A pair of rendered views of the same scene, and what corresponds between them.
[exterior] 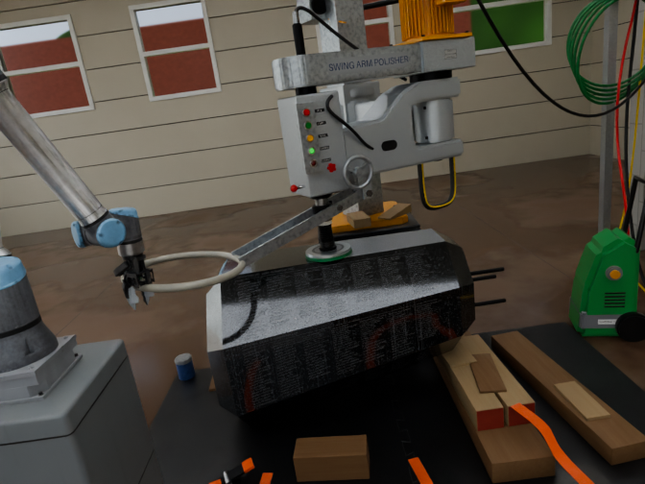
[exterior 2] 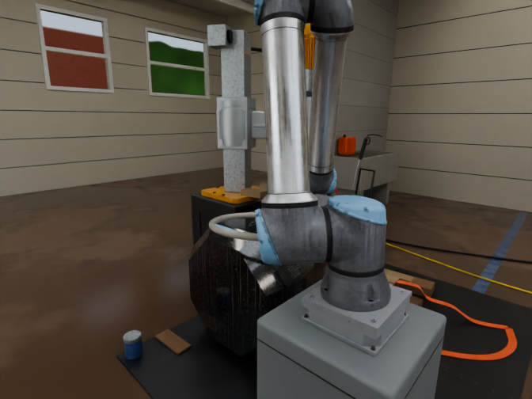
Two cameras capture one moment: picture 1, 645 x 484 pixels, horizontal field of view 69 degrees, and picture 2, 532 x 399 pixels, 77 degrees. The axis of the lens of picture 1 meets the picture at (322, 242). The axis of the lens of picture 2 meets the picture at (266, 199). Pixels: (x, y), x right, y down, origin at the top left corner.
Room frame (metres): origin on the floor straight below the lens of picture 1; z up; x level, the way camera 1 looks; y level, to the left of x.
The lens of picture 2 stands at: (0.83, 1.67, 1.40)
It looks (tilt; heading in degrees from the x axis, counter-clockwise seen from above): 14 degrees down; 312
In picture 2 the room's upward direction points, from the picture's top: straight up
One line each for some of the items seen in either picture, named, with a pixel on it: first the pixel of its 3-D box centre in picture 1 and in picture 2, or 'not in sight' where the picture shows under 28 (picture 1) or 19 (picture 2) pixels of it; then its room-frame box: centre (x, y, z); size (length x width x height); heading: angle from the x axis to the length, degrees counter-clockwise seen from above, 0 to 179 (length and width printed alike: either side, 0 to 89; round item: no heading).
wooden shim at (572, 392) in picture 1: (580, 399); (397, 275); (1.74, -1.01, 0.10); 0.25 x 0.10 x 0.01; 2
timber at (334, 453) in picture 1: (332, 457); not in sight; (1.64, 0.09, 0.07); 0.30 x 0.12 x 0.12; 83
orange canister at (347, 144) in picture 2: not in sight; (348, 145); (3.43, -3.13, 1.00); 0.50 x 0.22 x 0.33; 90
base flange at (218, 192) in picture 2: (363, 215); (237, 191); (2.93, -0.28, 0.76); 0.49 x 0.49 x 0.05; 89
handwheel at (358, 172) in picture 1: (354, 171); not in sight; (2.05, -0.18, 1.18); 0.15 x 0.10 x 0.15; 114
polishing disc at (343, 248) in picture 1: (327, 250); not in sight; (2.11, -0.02, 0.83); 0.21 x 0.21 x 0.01
